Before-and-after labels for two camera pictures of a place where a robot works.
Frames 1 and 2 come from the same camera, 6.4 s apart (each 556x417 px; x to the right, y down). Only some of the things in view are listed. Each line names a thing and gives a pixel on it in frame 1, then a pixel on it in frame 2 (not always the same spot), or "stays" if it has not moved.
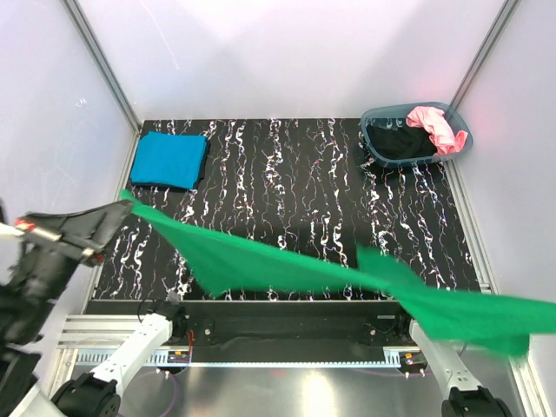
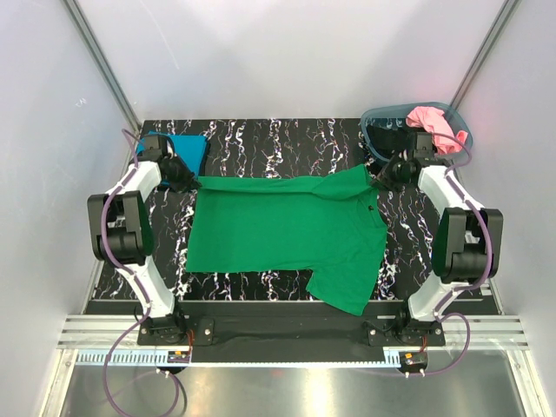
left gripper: x=87 y=230 -> x=188 y=182
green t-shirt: x=221 y=261 -> x=330 y=224
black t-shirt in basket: x=400 y=142 stays
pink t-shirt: x=446 y=140 stays
